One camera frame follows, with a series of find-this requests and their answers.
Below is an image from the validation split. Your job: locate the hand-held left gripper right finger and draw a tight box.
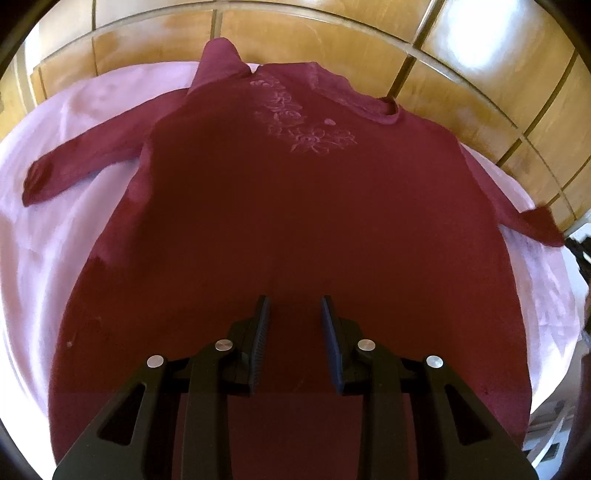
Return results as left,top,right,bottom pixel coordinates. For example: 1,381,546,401
321,295,539,480

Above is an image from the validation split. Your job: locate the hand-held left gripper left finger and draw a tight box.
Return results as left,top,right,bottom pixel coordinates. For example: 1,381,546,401
52,294,271,480

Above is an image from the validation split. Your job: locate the maroon embroidered sweater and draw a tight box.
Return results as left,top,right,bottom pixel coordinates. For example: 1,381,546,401
21,38,566,480

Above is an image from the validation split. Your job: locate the white object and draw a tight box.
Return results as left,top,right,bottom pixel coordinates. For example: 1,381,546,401
524,397,580,467

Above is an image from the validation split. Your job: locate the wooden panelled headboard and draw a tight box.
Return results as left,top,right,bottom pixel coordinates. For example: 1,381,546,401
0,0,591,241

